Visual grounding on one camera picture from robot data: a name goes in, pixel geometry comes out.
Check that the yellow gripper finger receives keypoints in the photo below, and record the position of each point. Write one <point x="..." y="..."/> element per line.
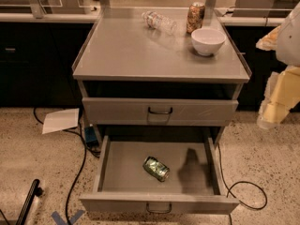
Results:
<point x="281" y="94"/>
<point x="270" y="41"/>

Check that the green soda can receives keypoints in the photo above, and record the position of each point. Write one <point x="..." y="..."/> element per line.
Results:
<point x="157" y="169"/>

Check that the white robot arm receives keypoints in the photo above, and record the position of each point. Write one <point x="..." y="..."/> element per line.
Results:
<point x="288" y="48"/>

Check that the brown patterned drink can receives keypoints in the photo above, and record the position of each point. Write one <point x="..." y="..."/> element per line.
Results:
<point x="195" y="16"/>

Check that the grey metal drawer cabinet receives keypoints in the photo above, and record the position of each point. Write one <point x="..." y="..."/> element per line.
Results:
<point x="124" y="58"/>

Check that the open grey middle drawer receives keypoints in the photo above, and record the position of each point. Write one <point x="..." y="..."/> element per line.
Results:
<point x="193" y="187"/>

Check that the closed grey upper drawer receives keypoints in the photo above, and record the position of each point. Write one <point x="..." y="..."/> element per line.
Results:
<point x="158" y="111"/>

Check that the dark lower cabinet right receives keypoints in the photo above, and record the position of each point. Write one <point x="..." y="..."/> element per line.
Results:
<point x="261" y="63"/>

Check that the dark cabinet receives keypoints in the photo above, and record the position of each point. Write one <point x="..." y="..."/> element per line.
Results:
<point x="36" y="61"/>
<point x="261" y="63"/>

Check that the white ceramic bowl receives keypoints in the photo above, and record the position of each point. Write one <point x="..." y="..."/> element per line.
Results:
<point x="207" y="41"/>

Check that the clear plastic water bottle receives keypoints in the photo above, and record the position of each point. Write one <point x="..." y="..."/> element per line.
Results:
<point x="160" y="22"/>

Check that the blue power adapter box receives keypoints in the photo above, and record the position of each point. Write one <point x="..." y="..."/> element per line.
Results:
<point x="90" y="137"/>

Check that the white paper sheet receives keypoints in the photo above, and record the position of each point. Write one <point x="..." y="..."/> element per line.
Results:
<point x="61" y="120"/>

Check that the dark lower cabinet left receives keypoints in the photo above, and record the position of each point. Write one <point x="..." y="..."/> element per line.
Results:
<point x="36" y="61"/>

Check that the black bar on floor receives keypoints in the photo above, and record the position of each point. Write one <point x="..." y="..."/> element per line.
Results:
<point x="34" y="191"/>

